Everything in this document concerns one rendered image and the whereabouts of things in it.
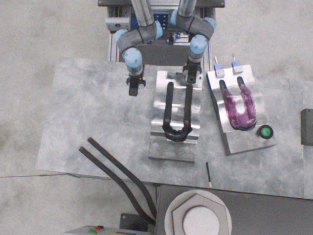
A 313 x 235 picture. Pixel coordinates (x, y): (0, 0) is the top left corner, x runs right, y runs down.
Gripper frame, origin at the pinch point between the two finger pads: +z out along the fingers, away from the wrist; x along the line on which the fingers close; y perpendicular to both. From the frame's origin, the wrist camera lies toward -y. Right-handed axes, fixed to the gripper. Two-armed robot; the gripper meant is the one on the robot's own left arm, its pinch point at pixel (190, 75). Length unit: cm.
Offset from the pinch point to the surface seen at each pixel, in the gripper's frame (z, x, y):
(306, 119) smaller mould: 4, -67, -18
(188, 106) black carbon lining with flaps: 2.7, -0.4, -17.5
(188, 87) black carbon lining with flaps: 2.0, 0.8, -6.7
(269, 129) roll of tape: -4, -44, -28
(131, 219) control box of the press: 89, 30, -86
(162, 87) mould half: 1.8, 15.3, -8.3
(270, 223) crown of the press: -110, -8, -73
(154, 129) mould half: -2.8, 17.2, -34.1
